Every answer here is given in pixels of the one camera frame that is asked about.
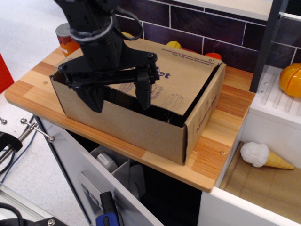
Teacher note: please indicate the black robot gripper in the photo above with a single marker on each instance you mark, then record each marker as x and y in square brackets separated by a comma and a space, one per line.
[107, 60]

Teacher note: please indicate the orange toy pumpkin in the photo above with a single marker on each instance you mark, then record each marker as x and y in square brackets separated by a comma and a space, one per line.
[290, 80]

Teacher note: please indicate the red orange toy fruit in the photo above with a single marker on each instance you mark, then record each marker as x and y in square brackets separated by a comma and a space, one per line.
[214, 56]

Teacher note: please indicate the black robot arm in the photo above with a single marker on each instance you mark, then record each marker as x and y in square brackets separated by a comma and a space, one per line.
[95, 9]

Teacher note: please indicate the metal door handle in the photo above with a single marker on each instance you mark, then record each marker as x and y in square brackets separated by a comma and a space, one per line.
[32, 127]

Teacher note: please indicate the grey storage bin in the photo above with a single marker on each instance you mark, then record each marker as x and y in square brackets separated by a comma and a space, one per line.
[126, 171]

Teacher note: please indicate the yellow toy behind box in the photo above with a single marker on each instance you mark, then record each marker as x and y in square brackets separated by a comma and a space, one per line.
[127, 35]

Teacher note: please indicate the toy ice cream cone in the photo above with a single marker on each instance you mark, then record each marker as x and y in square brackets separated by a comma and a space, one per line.
[259, 155]

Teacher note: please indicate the yellow toy fruit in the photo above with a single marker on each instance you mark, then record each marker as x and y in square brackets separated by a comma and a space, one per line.
[174, 44]

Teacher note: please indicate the white cabinet door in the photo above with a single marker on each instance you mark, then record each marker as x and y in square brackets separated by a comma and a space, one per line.
[88, 179]

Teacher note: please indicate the orange soup can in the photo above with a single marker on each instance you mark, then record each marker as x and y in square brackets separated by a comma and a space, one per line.
[67, 44]

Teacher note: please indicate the brown cardboard box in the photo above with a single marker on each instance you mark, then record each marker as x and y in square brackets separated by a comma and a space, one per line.
[182, 102]

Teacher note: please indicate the dark grey post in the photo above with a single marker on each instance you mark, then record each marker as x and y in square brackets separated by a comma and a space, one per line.
[278, 8]

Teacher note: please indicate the white toy sink unit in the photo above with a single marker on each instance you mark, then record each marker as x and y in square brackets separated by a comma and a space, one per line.
[260, 184]

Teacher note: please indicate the black metal clamp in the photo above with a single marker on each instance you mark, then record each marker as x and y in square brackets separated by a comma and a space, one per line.
[12, 148]

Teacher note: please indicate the blue black tool handle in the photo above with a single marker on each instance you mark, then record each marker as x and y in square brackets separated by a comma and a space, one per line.
[110, 213]

